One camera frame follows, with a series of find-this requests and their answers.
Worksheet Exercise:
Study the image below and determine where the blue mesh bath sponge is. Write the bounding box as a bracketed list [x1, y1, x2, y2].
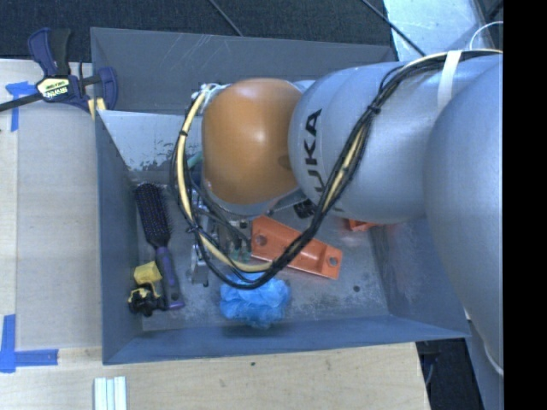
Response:
[218, 271, 293, 331]

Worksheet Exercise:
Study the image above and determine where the grey metal bin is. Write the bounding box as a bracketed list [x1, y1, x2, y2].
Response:
[89, 26, 472, 366]

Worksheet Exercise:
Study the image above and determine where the black and purple hairbrush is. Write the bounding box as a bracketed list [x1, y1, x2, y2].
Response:
[133, 182, 186, 312]

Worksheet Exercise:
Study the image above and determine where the orange flat block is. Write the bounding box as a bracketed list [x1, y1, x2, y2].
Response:
[249, 215, 344, 281]

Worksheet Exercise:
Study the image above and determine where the yellow and black toy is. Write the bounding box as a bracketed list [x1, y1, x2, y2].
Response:
[126, 261, 167, 318]

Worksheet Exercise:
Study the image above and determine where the pale wood flat board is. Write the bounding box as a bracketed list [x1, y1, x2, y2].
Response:
[15, 100, 103, 352]

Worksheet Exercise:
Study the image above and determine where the black cylinder on white bracket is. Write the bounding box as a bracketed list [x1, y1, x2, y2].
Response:
[293, 199, 318, 220]

